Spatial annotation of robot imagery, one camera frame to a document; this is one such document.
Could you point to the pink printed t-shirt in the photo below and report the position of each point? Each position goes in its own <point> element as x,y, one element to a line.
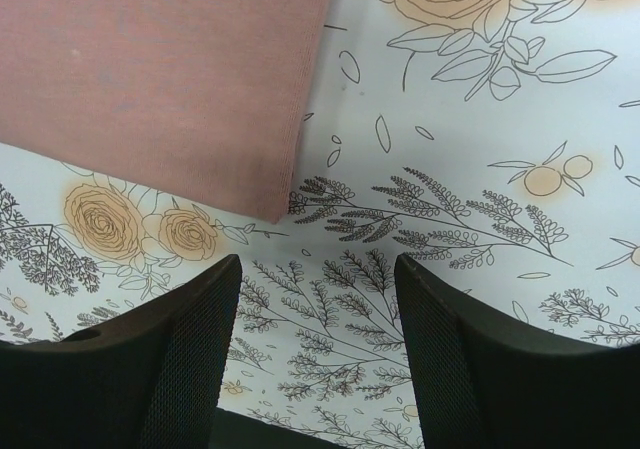
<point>203,99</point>

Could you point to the floral table mat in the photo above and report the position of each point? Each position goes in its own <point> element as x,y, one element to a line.
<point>495,142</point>

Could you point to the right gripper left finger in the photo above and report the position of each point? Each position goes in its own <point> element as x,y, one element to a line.
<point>148,378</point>

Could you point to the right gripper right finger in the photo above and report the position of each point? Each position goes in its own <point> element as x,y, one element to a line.
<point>483,379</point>

